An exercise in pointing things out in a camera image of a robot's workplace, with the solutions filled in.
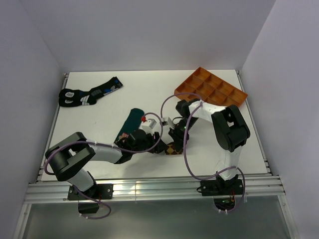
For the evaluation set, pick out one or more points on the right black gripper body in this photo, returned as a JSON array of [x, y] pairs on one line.
[[179, 130]]

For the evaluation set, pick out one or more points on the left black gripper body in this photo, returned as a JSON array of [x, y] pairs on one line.
[[150, 139]]

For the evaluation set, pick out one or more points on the brown argyle sock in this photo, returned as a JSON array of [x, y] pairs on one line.
[[171, 150]]

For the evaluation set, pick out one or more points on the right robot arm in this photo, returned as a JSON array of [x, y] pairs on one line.
[[231, 133]]

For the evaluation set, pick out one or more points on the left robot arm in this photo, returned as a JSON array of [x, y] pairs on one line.
[[68, 158]]

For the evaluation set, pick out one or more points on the dark teal sock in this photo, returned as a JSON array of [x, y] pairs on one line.
[[132, 123]]

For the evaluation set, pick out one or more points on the orange compartment tray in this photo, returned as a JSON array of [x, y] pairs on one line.
[[210, 88]]

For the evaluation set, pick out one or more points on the black blue sports sock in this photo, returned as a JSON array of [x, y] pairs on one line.
[[73, 98]]

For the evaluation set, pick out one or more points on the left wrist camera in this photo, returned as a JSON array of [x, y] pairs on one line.
[[147, 125]]

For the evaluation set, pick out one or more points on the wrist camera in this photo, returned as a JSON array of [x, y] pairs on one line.
[[147, 125], [167, 121]]

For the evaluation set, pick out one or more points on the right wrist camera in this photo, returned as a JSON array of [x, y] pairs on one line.
[[167, 121]]

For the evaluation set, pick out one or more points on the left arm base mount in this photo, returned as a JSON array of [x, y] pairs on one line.
[[89, 200]]

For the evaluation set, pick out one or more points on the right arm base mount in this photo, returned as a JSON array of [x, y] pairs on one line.
[[219, 187]]

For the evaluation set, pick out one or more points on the aluminium front rail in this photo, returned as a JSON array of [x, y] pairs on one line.
[[150, 189]]

